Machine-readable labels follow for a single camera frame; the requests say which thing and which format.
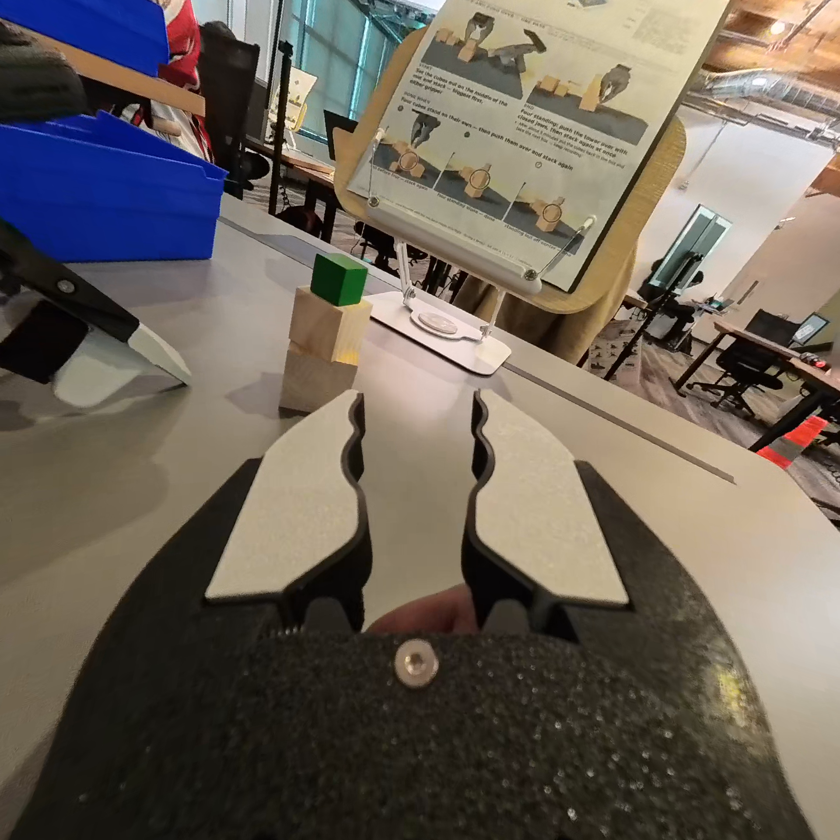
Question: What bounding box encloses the blue plastic bin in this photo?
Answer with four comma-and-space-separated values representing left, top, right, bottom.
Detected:
0, 110, 229, 263

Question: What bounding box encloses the red and white garment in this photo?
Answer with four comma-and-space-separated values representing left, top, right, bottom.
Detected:
128, 0, 214, 165

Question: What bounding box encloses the dark knit cloth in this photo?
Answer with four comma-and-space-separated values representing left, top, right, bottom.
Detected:
0, 20, 89, 122

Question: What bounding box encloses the wooden shelf board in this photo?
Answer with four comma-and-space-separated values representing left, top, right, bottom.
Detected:
39, 39, 206, 118

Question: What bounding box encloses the wooden office desk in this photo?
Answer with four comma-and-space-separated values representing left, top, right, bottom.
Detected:
676, 320, 840, 454

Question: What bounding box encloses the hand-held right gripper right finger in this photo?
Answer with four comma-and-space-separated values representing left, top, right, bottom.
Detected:
461, 389, 631, 611

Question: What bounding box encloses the blue storage bin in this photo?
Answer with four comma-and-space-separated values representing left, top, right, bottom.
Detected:
0, 0, 170, 76

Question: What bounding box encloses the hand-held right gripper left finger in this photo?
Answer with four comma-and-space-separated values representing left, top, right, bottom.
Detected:
205, 389, 374, 614

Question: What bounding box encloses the black tripod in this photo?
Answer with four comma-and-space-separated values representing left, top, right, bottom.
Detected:
604, 256, 703, 382

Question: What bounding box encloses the green wooden cube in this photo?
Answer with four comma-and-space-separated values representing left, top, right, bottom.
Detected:
311, 252, 368, 308

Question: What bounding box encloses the orange traffic cone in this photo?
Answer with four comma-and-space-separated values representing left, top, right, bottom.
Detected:
755, 415, 829, 470

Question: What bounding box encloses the black office chair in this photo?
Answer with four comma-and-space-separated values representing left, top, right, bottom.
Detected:
692, 341, 795, 417
197, 20, 270, 198

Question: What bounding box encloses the printed instruction sheet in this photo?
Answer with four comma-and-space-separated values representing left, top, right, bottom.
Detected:
346, 0, 732, 293

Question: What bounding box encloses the large pale wooden cube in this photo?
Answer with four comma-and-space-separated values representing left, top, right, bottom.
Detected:
279, 341, 358, 414

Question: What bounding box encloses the medium pale wooden cube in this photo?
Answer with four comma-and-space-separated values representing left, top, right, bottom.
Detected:
289, 285, 374, 363

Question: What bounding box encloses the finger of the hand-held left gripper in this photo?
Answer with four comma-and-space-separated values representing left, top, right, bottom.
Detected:
0, 316, 193, 409
0, 220, 142, 342

